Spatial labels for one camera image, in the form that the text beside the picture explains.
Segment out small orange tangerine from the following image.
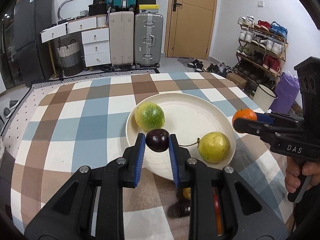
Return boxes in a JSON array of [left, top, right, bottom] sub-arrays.
[[232, 108, 258, 124]]

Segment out small yellow-brown fruit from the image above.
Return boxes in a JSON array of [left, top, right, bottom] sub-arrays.
[[182, 187, 191, 200]]

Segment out dark cherry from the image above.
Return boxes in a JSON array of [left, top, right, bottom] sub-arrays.
[[145, 128, 169, 152], [172, 199, 191, 218]]

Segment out large orange tangerine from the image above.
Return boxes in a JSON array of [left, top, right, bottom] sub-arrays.
[[216, 213, 223, 236]]

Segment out red cherry tomato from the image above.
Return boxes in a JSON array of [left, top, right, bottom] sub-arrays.
[[213, 187, 220, 217]]

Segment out right hand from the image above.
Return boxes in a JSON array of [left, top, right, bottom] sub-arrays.
[[285, 155, 320, 194]]

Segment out white enamel bucket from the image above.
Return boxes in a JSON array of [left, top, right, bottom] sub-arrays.
[[253, 84, 278, 112]]

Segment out yellow-green passion fruit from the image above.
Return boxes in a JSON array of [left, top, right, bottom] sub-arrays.
[[197, 132, 231, 164]]

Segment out purple bag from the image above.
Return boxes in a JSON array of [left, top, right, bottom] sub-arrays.
[[270, 71, 300, 114]]

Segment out cardboard box on floor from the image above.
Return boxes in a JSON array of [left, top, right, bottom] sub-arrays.
[[226, 73, 247, 89]]

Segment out cream round plate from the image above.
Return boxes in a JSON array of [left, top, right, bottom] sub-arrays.
[[125, 93, 236, 181]]

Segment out wooden shoe rack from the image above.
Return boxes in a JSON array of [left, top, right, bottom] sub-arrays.
[[234, 15, 289, 90]]

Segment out green passion fruit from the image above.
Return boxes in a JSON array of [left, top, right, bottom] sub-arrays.
[[135, 102, 165, 131]]

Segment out wooden door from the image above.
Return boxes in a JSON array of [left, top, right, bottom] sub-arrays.
[[164, 0, 217, 59]]

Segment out grey slippers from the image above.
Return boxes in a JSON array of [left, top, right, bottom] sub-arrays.
[[3, 100, 19, 119]]

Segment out silver suitcase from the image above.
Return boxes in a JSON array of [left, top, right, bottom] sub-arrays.
[[134, 13, 163, 68]]

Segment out yellow shoe box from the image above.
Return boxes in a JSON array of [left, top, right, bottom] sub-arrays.
[[138, 4, 159, 14]]

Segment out beige suitcase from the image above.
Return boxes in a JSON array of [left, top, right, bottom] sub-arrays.
[[109, 11, 134, 67]]

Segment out woven laundry basket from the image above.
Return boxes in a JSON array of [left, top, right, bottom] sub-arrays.
[[57, 39, 84, 77]]

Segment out white drawer cabinet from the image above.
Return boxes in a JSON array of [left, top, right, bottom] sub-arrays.
[[41, 15, 111, 68]]

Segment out black bag on cabinet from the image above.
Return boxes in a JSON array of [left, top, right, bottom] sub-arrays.
[[88, 0, 110, 16]]

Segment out black refrigerator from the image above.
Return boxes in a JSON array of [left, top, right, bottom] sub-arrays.
[[14, 0, 54, 87]]

